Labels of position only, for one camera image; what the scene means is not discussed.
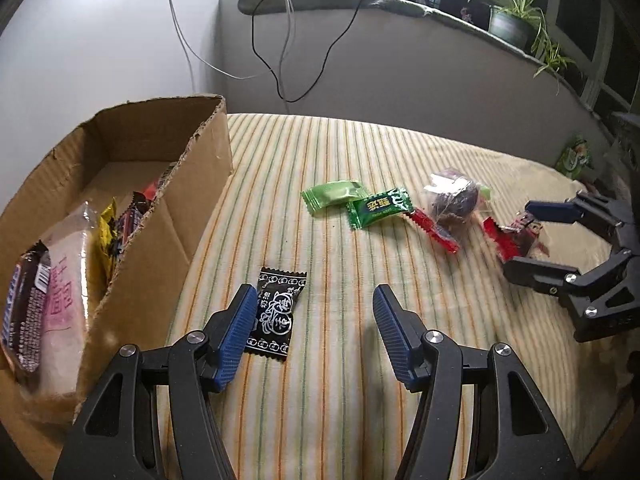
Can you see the cardboard box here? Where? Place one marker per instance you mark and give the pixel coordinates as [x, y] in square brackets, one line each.
[195, 200]

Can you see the window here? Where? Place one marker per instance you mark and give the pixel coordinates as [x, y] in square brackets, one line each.
[575, 5]

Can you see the potted spider plant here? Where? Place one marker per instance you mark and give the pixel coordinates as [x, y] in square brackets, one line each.
[510, 25]

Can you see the small brown chocolate bar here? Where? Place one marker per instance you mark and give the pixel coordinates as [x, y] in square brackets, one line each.
[131, 220]

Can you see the bread slice packet pink print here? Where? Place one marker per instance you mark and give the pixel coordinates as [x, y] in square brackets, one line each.
[67, 300]

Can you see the green snack bag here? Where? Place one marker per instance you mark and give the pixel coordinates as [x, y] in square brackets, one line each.
[574, 157]

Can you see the large brown chocolate bar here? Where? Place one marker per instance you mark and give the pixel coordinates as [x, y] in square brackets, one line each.
[27, 320]

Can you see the dark pastry clear wrapper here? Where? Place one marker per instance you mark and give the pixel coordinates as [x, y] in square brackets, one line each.
[452, 202]

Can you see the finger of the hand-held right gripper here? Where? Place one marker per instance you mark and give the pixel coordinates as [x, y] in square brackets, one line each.
[540, 274]
[550, 211]

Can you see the yellow snack packet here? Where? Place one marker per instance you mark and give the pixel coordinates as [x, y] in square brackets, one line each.
[106, 235]

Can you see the small figurine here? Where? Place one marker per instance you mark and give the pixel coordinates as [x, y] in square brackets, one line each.
[466, 14]

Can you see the light green candy packet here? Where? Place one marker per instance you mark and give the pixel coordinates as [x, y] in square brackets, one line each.
[330, 195]

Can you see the black candy packet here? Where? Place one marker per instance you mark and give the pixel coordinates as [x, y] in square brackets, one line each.
[277, 310]

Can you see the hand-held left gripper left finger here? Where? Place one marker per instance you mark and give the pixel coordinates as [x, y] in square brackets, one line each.
[235, 345]

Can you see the reddish snack packet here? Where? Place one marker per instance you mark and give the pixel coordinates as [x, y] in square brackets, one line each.
[151, 191]

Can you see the white wardrobe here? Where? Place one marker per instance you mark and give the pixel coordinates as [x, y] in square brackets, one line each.
[100, 35]

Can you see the dark pastry red wrapper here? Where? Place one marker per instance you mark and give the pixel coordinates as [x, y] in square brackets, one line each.
[502, 240]

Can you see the dark green candy packet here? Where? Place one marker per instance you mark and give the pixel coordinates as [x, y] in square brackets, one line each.
[377, 208]

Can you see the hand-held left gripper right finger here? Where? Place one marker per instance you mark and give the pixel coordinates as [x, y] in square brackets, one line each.
[395, 340]

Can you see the striped bed sheet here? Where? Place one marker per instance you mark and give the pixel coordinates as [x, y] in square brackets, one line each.
[325, 270]

